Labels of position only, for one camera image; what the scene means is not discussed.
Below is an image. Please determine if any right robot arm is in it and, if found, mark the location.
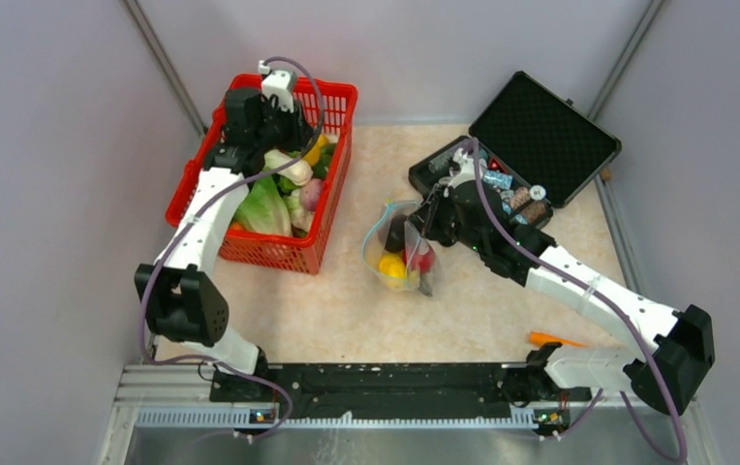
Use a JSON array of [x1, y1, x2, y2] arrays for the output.
[[409, 181, 716, 415]]

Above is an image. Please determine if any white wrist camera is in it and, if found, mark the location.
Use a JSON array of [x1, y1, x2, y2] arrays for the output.
[[258, 60, 298, 112], [444, 148, 487, 188]]

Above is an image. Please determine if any clear zip top bag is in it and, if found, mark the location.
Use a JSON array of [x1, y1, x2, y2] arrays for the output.
[[361, 201, 440, 297]]

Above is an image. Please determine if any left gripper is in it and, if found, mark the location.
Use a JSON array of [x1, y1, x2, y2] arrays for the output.
[[254, 94, 315, 153]]

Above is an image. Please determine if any green lettuce toy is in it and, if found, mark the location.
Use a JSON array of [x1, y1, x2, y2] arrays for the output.
[[233, 176, 292, 236]]

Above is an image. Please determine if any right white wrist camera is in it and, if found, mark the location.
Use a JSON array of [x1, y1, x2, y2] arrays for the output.
[[444, 148, 487, 188]]

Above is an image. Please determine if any black poker chip case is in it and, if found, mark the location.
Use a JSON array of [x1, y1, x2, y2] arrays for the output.
[[408, 71, 622, 229]]

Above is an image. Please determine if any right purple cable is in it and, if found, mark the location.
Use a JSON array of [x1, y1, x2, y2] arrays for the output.
[[466, 136, 689, 463]]

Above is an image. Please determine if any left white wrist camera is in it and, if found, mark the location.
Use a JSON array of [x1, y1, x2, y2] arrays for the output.
[[258, 60, 298, 112]]

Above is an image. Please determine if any yellow lemon toy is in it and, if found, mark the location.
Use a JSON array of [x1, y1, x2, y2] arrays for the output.
[[302, 134, 329, 168]]

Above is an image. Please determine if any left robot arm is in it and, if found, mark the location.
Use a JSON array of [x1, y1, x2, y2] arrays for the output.
[[135, 84, 318, 401]]

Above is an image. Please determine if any orange toy carrot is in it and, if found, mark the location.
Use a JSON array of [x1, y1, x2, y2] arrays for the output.
[[528, 331, 586, 348]]

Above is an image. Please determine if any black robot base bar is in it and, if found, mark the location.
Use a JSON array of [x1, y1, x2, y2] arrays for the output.
[[209, 362, 592, 419]]

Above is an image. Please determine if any yellow bell pepper toy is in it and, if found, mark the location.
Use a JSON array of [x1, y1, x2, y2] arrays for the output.
[[377, 253, 419, 291]]

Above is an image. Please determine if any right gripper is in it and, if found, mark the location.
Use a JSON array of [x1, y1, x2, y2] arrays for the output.
[[408, 183, 486, 254]]

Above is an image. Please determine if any green bok choy toy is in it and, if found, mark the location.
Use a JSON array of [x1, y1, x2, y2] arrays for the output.
[[264, 149, 313, 187]]

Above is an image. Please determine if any red plastic basket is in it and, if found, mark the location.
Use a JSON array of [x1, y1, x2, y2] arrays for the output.
[[166, 79, 358, 274]]

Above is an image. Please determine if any red pomegranate toy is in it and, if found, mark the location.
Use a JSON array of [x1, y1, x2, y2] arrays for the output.
[[410, 241, 437, 274]]

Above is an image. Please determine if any purple onion toy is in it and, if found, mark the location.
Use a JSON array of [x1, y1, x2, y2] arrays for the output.
[[298, 178, 324, 212]]

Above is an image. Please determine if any purple eggplant toy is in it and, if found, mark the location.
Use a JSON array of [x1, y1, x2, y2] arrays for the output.
[[384, 214, 408, 254]]

